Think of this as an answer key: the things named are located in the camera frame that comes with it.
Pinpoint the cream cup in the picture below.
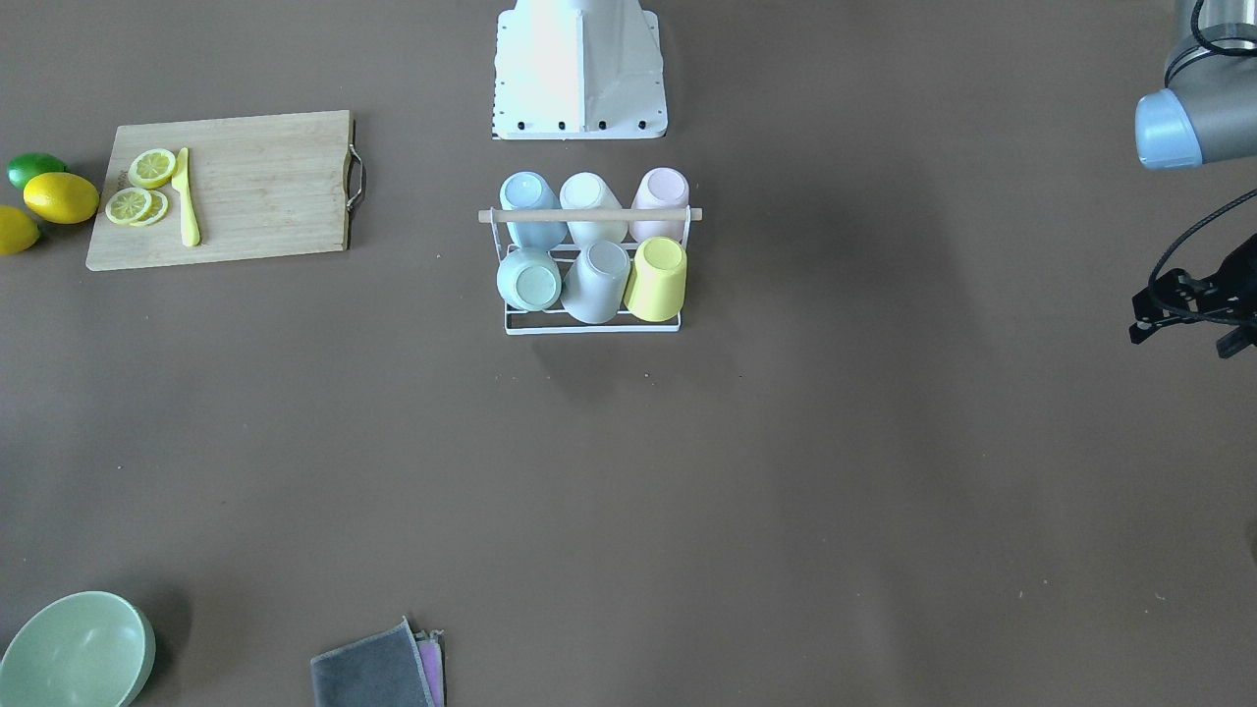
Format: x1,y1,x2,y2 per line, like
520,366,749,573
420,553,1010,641
561,174,629,247

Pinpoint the pink cloth under grey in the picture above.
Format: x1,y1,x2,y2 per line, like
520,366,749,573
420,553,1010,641
414,629,446,707

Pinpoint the lemon slice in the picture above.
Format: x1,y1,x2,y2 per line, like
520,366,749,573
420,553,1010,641
102,187,155,226
131,190,170,226
127,148,177,190

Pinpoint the yellow cup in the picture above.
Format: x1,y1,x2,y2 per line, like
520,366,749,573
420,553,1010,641
623,237,688,323

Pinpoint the grey folded cloth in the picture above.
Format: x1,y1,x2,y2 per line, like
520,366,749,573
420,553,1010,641
310,621,431,706

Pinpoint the pink cup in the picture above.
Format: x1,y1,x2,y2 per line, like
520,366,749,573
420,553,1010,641
629,167,690,243

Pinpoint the green lime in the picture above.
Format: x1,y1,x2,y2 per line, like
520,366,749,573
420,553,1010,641
6,152,68,190

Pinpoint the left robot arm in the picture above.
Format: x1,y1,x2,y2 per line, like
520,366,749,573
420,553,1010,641
1128,1,1256,359

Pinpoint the green bowl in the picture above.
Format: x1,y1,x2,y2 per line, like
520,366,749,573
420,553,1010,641
1,591,156,706

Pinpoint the light blue cup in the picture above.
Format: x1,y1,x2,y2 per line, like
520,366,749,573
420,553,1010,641
499,171,569,252

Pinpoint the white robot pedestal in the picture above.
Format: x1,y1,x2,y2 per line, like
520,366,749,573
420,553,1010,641
491,1,669,140

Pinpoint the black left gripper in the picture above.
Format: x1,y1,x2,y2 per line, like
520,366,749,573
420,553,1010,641
1128,237,1256,359

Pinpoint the white wire cup rack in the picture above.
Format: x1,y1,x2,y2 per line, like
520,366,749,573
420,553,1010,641
476,205,704,337

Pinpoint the green cup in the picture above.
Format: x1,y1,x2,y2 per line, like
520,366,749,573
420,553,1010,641
497,247,563,312

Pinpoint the bamboo cutting board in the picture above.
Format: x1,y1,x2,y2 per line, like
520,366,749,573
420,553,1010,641
85,109,365,272

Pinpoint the yellow plastic knife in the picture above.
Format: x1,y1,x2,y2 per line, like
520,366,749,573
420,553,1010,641
171,147,201,247

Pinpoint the yellow lemon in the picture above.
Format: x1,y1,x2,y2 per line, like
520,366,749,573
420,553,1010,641
0,204,41,255
23,174,101,225

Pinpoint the grey cup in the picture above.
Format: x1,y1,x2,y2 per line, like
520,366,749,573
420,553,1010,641
561,242,631,325

